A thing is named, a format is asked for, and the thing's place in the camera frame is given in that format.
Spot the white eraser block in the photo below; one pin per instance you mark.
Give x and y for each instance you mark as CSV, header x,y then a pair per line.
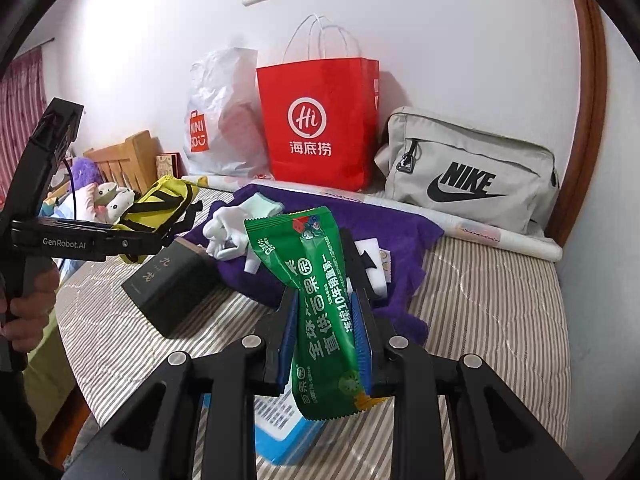
x,y
380,280

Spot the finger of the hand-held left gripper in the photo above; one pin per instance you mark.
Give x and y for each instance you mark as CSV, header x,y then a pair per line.
x,y
145,245

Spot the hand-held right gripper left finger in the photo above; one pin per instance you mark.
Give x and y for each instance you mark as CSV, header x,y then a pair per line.
x,y
286,360

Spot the person's left hand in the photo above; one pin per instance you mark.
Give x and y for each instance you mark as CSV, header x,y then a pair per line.
x,y
30,320

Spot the purple plush toy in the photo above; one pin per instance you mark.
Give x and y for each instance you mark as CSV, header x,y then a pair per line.
x,y
87,172

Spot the blue tissue pack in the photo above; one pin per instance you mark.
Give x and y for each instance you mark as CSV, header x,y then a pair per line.
x,y
280,425

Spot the purple towel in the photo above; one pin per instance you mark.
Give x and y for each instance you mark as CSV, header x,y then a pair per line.
x,y
395,240

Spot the green snack packet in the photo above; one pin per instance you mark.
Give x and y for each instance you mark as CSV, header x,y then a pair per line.
x,y
320,320

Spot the dark green box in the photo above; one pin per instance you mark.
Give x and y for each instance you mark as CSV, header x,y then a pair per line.
x,y
170,285

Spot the white plastic bag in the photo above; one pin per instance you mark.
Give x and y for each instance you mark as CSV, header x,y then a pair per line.
x,y
220,110

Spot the red curtain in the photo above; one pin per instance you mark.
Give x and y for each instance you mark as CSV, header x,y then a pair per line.
x,y
20,100

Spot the striped mattress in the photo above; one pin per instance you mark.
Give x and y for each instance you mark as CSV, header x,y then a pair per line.
x,y
475,320

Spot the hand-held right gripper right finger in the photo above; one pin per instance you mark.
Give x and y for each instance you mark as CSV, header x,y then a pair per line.
x,y
361,350

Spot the person's left forearm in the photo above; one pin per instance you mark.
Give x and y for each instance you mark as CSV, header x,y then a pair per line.
x,y
12,410

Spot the grey sling bag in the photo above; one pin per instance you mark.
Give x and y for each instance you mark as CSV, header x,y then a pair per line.
x,y
475,185

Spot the brown book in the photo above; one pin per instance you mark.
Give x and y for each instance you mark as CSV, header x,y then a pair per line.
x,y
166,165

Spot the white plush toy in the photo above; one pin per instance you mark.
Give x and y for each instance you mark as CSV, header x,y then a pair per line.
x,y
112,202

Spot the mint green sock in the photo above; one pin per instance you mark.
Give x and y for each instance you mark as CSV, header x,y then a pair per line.
x,y
265,205

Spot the wooden door frame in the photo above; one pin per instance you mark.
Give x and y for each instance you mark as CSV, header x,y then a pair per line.
x,y
590,110

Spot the rolled printed paper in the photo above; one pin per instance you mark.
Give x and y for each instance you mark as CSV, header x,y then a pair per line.
x,y
500,235

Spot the wooden headboard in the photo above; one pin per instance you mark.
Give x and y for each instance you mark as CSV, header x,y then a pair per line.
x,y
130,160

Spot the red paper bag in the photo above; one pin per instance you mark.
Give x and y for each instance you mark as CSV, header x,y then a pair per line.
x,y
320,130

